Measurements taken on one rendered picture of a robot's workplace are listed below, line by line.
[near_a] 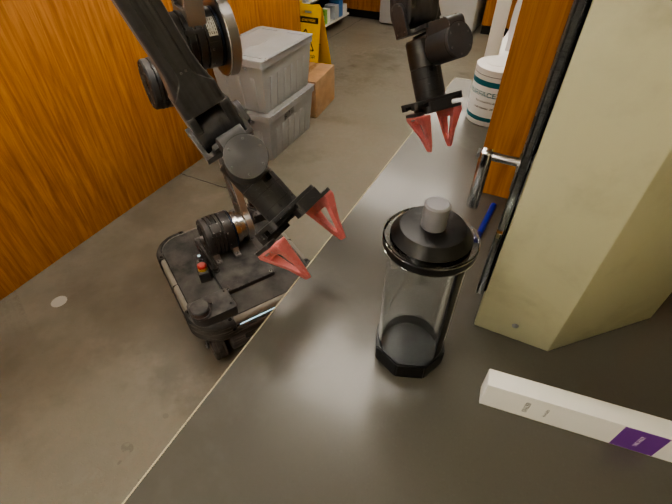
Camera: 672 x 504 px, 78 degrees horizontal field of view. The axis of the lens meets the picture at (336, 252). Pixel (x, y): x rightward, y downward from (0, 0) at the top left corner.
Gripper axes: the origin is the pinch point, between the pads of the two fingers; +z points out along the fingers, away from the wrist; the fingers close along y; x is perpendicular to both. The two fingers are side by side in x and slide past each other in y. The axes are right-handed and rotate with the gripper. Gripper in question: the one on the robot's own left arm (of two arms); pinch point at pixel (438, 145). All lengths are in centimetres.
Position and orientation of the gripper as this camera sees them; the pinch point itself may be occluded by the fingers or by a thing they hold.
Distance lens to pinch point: 88.6
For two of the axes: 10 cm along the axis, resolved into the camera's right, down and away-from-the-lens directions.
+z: 2.5, 9.2, 3.1
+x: -2.7, -2.4, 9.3
